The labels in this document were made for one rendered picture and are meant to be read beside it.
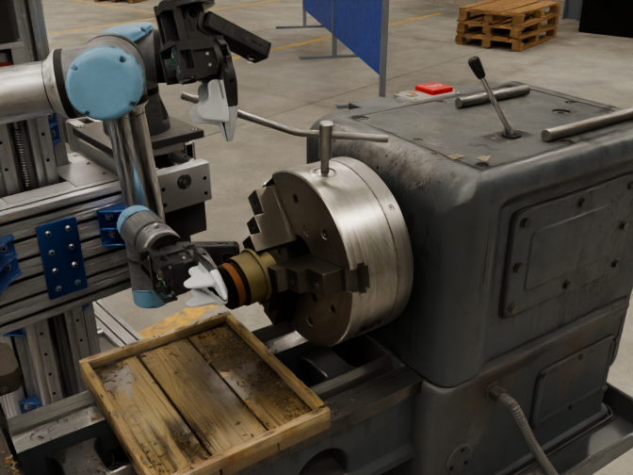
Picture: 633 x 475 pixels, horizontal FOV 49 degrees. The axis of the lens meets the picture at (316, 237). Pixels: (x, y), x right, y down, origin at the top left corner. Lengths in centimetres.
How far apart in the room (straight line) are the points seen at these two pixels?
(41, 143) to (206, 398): 72
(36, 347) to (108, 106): 82
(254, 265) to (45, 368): 87
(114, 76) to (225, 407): 57
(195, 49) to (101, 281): 78
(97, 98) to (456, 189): 59
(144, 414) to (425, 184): 59
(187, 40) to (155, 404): 59
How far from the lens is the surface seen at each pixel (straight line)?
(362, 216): 109
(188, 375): 127
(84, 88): 119
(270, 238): 117
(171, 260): 116
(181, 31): 105
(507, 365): 136
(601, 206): 139
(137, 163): 139
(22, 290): 161
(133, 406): 122
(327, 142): 111
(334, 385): 127
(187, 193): 155
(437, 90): 156
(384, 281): 111
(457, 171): 112
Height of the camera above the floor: 164
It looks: 26 degrees down
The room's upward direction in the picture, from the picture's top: straight up
